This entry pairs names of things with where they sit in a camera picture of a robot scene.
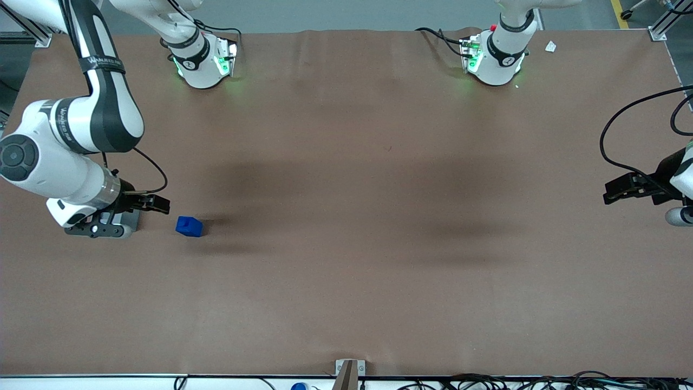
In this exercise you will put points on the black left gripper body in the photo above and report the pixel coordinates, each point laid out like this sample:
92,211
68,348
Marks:
661,180

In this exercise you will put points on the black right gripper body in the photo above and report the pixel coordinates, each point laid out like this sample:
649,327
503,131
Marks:
128,199

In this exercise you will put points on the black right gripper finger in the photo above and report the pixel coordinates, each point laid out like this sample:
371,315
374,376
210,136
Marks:
154,209
157,199

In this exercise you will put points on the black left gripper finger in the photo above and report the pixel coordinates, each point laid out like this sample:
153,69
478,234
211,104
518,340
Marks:
622,197
625,183

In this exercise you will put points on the blue plastic part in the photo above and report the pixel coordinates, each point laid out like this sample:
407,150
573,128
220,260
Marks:
189,226

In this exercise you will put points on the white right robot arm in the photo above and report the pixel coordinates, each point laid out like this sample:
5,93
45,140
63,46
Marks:
111,108

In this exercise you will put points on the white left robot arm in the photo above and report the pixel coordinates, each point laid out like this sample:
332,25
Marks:
501,62

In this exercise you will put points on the gray square base block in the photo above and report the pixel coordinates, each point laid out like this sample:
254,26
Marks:
133,221

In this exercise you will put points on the small white paper scrap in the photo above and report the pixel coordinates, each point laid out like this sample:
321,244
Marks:
550,46

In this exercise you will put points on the black chair caster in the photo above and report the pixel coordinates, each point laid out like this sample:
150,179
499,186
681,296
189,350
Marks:
626,14

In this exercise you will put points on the brown table mat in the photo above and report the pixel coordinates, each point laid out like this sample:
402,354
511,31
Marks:
346,244

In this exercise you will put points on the small blue round object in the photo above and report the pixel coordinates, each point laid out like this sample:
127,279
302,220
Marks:
299,387

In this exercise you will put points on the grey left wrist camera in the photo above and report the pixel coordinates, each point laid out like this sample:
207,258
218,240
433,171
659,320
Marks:
677,216

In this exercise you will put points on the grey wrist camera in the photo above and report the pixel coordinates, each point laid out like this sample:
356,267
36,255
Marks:
97,230
677,216

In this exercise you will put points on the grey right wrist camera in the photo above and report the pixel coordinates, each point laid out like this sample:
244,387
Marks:
97,230

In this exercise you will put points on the aluminium frame post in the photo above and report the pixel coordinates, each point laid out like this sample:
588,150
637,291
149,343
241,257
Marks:
42,39
663,27

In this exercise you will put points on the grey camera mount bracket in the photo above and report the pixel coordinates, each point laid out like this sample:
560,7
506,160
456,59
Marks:
350,374

